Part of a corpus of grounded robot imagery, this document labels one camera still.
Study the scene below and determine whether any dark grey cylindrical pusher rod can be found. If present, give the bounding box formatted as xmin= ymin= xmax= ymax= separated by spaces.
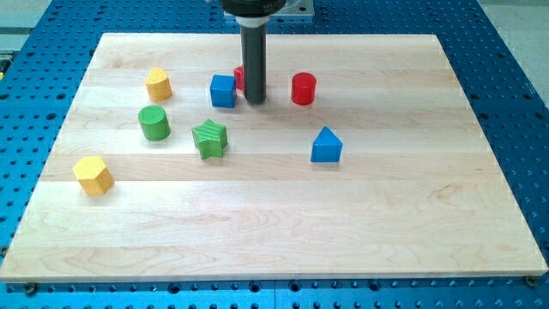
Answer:
xmin=240 ymin=25 xmax=267 ymax=104

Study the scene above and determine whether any black robot end flange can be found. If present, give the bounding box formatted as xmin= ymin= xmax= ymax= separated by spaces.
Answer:
xmin=220 ymin=0 xmax=286 ymax=27

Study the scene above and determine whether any red star block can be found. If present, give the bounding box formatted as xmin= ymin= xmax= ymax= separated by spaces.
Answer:
xmin=233 ymin=65 xmax=245 ymax=92

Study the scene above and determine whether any green star block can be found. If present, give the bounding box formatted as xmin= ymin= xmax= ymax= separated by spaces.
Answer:
xmin=191 ymin=119 xmax=228 ymax=160

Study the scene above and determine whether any light wooden board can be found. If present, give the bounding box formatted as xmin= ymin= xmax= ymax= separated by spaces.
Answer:
xmin=1 ymin=33 xmax=547 ymax=282

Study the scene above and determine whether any left board clamp screw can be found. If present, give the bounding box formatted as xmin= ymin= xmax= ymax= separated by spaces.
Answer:
xmin=22 ymin=282 xmax=38 ymax=296

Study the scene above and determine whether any board clamp screw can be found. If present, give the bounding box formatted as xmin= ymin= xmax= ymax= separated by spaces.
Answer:
xmin=22 ymin=282 xmax=38 ymax=296
xmin=524 ymin=276 xmax=538 ymax=287

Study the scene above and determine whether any right board clamp screw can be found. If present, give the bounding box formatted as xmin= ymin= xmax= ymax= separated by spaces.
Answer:
xmin=524 ymin=276 xmax=538 ymax=287

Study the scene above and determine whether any silver metal mounting plate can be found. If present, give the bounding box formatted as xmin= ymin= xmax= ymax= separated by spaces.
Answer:
xmin=225 ymin=0 xmax=314 ymax=20

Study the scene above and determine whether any blue cube block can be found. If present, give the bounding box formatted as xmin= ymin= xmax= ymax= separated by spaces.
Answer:
xmin=209 ymin=75 xmax=236 ymax=108

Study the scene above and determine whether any red cylinder block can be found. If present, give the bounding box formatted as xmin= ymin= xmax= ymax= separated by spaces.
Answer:
xmin=291 ymin=72 xmax=317 ymax=106

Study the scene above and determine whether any yellow heart block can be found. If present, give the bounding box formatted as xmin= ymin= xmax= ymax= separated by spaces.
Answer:
xmin=144 ymin=67 xmax=172 ymax=102

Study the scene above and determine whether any green cylinder block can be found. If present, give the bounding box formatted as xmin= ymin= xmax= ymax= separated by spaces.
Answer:
xmin=137 ymin=106 xmax=171 ymax=141

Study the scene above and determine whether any blue triangle block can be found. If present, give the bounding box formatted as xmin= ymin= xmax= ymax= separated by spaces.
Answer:
xmin=311 ymin=126 xmax=343 ymax=163

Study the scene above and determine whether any yellow hexagon block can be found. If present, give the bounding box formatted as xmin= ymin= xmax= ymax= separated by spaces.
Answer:
xmin=72 ymin=156 xmax=115 ymax=196

